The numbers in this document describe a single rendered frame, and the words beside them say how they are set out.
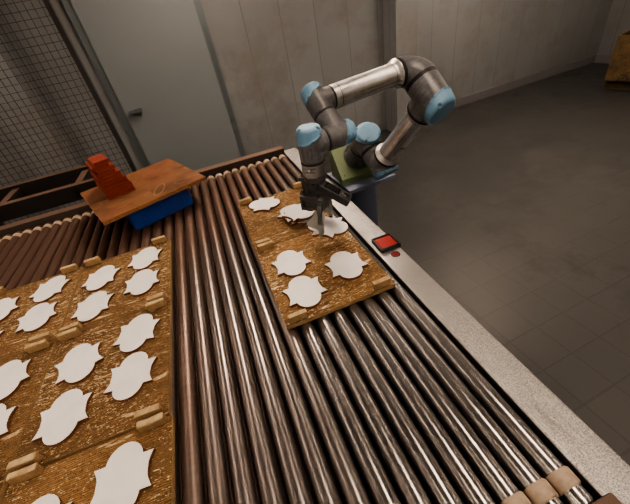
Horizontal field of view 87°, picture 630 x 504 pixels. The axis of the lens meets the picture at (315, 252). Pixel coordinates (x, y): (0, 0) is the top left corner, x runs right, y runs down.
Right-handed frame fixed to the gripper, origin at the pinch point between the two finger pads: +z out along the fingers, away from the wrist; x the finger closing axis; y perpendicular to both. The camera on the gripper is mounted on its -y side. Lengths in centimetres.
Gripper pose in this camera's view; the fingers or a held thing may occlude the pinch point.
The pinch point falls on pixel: (327, 226)
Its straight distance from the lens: 118.6
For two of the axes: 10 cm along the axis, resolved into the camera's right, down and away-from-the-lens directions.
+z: 1.3, 7.8, 6.2
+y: -9.4, -1.0, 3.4
